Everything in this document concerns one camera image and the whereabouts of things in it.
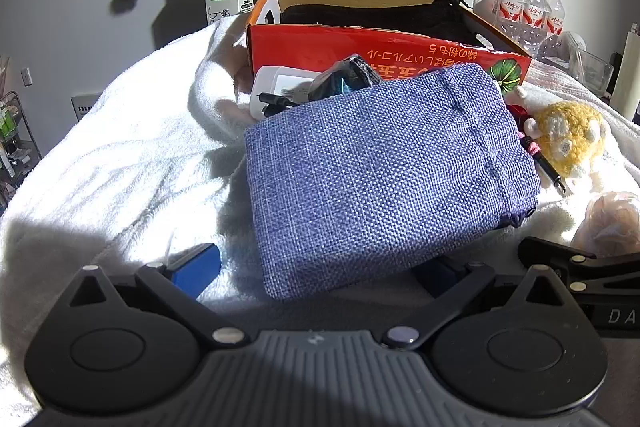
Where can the white flat case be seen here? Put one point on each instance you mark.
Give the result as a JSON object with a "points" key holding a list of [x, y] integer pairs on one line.
{"points": [[272, 84]]}

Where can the red cardboard box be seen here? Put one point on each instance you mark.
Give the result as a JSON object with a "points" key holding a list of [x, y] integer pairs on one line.
{"points": [[310, 44]]}

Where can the white round speaker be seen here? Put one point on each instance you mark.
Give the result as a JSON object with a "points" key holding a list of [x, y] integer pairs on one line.
{"points": [[570, 44]]}

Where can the black shiny packet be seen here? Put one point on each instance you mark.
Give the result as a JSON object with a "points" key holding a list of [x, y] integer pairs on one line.
{"points": [[345, 77]]}

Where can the black clip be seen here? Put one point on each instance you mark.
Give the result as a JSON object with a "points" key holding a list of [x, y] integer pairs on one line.
{"points": [[272, 102]]}

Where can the metal storage rack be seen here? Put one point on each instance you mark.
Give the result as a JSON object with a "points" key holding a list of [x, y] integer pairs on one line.
{"points": [[15, 132]]}

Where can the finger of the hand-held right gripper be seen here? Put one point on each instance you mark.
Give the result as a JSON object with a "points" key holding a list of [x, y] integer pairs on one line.
{"points": [[550, 254]]}

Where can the pack of water bottles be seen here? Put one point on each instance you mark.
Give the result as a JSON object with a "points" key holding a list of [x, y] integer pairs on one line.
{"points": [[525, 12]]}

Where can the white wall socket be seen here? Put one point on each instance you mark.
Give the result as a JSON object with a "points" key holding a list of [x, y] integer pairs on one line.
{"points": [[26, 77]]}

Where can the white towel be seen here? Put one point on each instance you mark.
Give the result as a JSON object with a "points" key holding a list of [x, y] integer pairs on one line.
{"points": [[125, 167]]}

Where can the yellow crochet toy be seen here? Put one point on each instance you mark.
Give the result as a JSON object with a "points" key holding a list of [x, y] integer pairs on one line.
{"points": [[565, 132]]}

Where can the black pen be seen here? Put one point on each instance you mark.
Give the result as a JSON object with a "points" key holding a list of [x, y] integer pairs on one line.
{"points": [[547, 172]]}

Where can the red small trinket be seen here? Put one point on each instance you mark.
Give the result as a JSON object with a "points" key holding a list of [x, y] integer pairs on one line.
{"points": [[517, 114]]}

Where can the black cloth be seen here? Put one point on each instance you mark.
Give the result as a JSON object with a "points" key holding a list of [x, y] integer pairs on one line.
{"points": [[380, 14]]}

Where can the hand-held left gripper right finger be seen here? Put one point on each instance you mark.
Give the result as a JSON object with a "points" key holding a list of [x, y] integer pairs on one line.
{"points": [[440, 279]]}

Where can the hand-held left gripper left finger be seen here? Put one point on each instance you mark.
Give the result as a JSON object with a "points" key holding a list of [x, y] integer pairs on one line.
{"points": [[197, 269]]}

